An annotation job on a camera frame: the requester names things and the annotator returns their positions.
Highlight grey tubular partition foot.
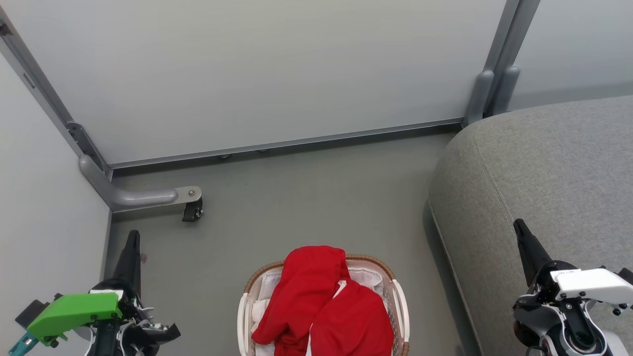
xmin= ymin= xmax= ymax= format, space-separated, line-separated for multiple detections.
xmin=79 ymin=155 xmax=203 ymax=214

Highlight grey fabric sofa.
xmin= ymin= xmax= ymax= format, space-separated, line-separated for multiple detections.
xmin=427 ymin=95 xmax=633 ymax=356

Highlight grey partition bottom rail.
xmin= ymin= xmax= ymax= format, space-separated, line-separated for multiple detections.
xmin=108 ymin=117 xmax=466 ymax=170

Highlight grey double partition post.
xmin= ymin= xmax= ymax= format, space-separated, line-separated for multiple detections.
xmin=463 ymin=0 xmax=541 ymax=127

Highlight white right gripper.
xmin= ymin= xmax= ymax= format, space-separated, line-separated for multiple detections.
xmin=513 ymin=219 xmax=633 ymax=303

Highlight grey partition corner post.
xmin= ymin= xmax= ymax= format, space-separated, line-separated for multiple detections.
xmin=0 ymin=7 xmax=113 ymax=179

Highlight black caster wheel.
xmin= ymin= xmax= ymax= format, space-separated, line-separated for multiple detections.
xmin=181 ymin=198 xmax=205 ymax=223

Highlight plain red garment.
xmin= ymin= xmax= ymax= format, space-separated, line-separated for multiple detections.
xmin=252 ymin=245 xmax=351 ymax=356

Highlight red garment with white trim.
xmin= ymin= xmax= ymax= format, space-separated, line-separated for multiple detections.
xmin=308 ymin=278 xmax=395 ymax=356

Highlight wicker laundry basket white handles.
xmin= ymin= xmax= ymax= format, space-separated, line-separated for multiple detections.
xmin=237 ymin=254 xmax=410 ymax=356

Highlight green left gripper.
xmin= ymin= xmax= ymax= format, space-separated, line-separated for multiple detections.
xmin=27 ymin=230 xmax=142 ymax=347

